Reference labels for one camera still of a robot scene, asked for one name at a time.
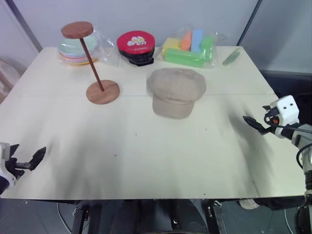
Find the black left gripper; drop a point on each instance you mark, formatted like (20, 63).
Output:
(17, 165)

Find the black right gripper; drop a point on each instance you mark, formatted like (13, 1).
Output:
(271, 117)

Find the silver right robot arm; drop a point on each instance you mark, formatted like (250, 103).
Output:
(303, 136)

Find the wooden hat stand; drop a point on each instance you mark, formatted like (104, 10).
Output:
(98, 80)

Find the green flat tool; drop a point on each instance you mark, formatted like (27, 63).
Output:
(231, 58)

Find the round wooden furniture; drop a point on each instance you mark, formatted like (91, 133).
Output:
(7, 75)

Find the clear plastic bag of blocks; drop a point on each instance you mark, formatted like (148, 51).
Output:
(212, 48)

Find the short green foam block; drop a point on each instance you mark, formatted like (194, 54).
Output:
(207, 47)

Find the beige newsboy cap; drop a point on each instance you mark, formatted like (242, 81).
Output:
(176, 87)

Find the beige shoe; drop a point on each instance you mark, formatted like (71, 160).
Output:
(248, 204)

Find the long green foam block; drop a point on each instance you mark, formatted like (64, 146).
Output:
(185, 58)

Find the blue foam block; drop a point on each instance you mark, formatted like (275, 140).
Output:
(197, 40)

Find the orange foam block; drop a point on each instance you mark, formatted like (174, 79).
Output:
(186, 41)

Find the pink plate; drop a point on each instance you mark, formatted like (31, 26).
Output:
(73, 59)

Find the yellow plate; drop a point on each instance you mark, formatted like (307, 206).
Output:
(84, 63)

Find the yellow foam block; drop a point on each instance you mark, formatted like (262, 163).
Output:
(171, 45)

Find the pale green plate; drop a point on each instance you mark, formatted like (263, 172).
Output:
(70, 46)

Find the clear plastic bag of plates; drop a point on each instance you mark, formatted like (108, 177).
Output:
(102, 48)

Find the black bowl stack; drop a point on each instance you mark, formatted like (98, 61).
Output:
(140, 58)

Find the red lidded bowl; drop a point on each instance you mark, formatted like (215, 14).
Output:
(135, 42)

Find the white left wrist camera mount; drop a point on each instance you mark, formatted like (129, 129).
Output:
(5, 165)

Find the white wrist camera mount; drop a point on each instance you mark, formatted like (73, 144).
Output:
(287, 109)
(5, 165)

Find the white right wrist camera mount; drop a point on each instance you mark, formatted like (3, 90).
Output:
(287, 109)

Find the black table leg frame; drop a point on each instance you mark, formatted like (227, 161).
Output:
(80, 219)
(214, 217)

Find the dark wall post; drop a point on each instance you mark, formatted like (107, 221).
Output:
(249, 22)

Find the grey wall post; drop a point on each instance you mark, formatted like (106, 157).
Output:
(26, 24)

